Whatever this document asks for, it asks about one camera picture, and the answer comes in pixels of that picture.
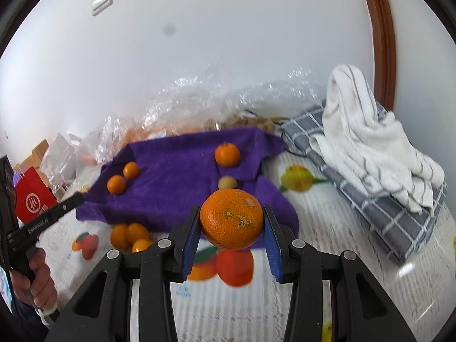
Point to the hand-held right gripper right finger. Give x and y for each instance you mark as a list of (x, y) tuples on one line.
[(272, 247)]

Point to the brown wooden door frame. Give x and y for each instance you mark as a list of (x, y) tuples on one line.
[(383, 42)]

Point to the small pale yellow fruit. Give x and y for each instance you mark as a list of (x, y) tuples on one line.
[(227, 182)]

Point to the person's left forearm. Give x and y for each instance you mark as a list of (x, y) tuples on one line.
[(25, 324)]

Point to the person's left hand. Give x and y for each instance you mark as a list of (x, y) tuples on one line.
[(42, 288)]

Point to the white striped towel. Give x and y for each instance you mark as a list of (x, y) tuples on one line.
[(367, 135)]

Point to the grey checked cloth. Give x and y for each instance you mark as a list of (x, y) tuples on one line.
[(384, 224)]

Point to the red paper bag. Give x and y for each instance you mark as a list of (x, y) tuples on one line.
[(34, 196)]

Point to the purple towel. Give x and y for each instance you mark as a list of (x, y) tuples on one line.
[(171, 192)]

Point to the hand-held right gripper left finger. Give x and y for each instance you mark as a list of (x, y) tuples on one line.
[(190, 244)]

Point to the light wooden furniture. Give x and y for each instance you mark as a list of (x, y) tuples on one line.
[(34, 155)]

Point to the white plastic bags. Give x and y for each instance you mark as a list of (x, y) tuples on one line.
[(60, 156)]

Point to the white light switch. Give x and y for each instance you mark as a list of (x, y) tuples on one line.
[(101, 0)]

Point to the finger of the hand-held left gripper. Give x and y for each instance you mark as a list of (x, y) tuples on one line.
[(69, 203)]

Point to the small orange tangerine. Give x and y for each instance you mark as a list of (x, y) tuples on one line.
[(131, 170)]

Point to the printed fruit tablecloth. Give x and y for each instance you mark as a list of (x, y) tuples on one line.
[(338, 292)]

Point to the large clear plastic bag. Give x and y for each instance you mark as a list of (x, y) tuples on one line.
[(231, 92)]

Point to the pile of brown nuts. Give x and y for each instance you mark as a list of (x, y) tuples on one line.
[(245, 123)]

